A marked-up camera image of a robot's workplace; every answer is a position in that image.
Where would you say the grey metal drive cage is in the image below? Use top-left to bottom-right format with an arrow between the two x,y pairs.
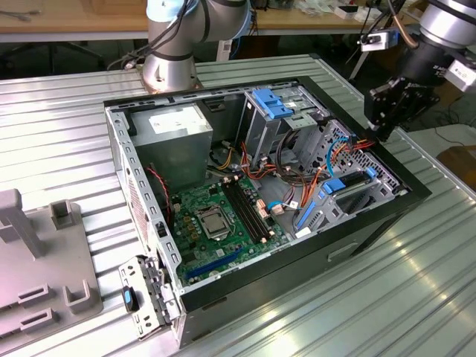
236,83 -> 332,168

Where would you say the black latch with blue button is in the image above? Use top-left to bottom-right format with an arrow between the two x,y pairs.
121,285 -> 141,312

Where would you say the small white box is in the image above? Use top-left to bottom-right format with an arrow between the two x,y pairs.
355,7 -> 384,22
333,4 -> 360,19

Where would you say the black case fan red wire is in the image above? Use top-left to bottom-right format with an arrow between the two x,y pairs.
144,163 -> 174,224

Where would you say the grey parts rack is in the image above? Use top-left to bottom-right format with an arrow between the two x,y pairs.
0,187 -> 105,335

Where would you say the silver CPU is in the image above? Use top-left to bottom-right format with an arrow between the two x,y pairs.
200,215 -> 225,237

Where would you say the hard disk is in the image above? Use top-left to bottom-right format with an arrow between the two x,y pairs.
295,167 -> 377,232

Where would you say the brown cardboard box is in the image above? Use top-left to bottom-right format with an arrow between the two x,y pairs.
437,144 -> 476,187

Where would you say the silver slot retention bracket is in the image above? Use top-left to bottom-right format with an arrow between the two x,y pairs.
118,254 -> 183,341

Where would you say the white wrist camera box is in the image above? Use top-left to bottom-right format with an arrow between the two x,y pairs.
444,59 -> 476,92

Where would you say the orange red power wire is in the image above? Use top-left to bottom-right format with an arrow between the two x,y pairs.
299,138 -> 377,209

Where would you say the grey power supply unit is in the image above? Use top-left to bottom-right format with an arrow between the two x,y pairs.
128,103 -> 213,194

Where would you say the black RAM slot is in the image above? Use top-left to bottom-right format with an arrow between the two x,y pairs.
231,180 -> 271,241
222,181 -> 263,245

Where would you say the small grey wrist camera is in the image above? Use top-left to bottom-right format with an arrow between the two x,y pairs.
358,29 -> 399,53

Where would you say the orange wire bundle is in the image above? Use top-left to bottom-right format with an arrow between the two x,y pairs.
239,143 -> 278,181

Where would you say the green motherboard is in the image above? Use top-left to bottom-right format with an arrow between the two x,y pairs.
169,174 -> 291,286

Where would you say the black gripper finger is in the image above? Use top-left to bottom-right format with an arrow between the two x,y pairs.
378,83 -> 440,143
364,77 -> 406,131

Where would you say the wooden workbench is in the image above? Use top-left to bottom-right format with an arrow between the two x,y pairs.
0,0 -> 476,81

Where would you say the blue expansion slot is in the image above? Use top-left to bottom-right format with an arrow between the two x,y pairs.
185,249 -> 243,280

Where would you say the grey perforated disk bay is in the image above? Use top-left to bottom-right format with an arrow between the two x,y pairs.
289,120 -> 408,239

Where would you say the yellow black wire bundle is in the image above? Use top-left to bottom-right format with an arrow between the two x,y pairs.
208,147 -> 235,172

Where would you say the black open PC case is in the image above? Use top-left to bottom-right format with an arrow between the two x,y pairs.
102,75 -> 433,350

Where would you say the blue data wire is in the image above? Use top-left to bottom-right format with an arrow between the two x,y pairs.
322,135 -> 353,178

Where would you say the blue plastic drive bracket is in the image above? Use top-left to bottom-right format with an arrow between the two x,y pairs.
251,88 -> 295,120

